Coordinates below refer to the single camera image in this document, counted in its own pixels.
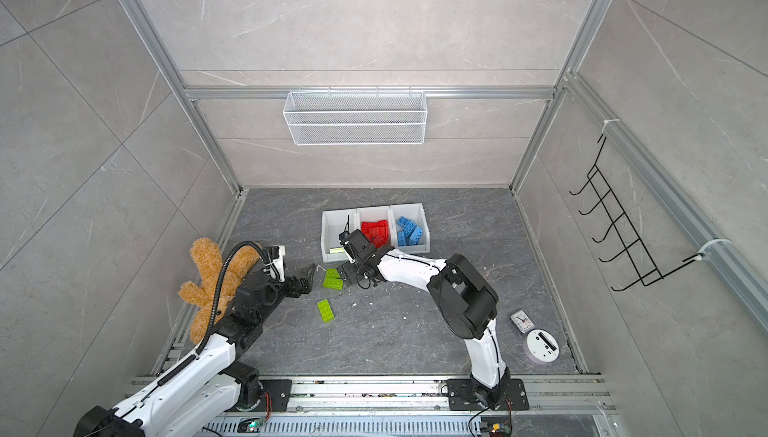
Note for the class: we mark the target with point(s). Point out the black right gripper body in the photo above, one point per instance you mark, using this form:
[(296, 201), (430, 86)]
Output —
[(352, 272)]

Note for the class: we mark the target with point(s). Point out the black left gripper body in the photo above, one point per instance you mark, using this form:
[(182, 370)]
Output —
[(292, 290)]

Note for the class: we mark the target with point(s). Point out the red lego brick front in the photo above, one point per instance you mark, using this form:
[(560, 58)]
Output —
[(379, 238)]

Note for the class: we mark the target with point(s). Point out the green lego brick lone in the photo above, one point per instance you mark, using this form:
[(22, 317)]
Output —
[(325, 310)]

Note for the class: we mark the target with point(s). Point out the red lego brick long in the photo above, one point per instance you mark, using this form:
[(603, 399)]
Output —
[(370, 225)]

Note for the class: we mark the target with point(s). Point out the blue lego brick studs up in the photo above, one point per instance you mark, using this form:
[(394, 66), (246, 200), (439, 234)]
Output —
[(406, 224)]

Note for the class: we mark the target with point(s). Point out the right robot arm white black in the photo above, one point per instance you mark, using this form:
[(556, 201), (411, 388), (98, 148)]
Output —
[(466, 301)]

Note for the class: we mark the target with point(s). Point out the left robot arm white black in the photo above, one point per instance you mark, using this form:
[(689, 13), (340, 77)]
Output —
[(208, 382)]

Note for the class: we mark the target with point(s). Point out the white middle storage bin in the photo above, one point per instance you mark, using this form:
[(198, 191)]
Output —
[(375, 214)]

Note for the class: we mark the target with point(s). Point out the white storage bin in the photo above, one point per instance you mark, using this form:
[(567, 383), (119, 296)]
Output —
[(415, 212), (333, 223), (375, 214)]

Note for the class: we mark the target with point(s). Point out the white left storage bin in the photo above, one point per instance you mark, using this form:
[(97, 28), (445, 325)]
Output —
[(333, 223)]

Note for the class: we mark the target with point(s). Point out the white right storage bin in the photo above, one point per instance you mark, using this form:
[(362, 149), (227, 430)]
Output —
[(415, 212)]

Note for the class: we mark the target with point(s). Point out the brown teddy bear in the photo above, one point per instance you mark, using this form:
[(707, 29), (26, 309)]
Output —
[(207, 257)]

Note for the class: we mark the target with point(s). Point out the white tape roll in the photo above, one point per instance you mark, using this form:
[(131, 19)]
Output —
[(541, 347)]

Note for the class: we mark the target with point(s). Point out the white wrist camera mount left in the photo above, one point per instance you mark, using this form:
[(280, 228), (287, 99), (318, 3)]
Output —
[(276, 265)]

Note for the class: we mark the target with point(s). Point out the white wire mesh basket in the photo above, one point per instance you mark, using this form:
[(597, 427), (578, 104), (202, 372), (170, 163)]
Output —
[(364, 117)]

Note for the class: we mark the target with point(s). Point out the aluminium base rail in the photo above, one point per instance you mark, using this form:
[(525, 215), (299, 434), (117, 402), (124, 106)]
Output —
[(423, 405)]

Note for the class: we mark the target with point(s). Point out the black wire hook rack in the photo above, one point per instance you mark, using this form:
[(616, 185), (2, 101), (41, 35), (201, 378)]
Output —
[(621, 225)]

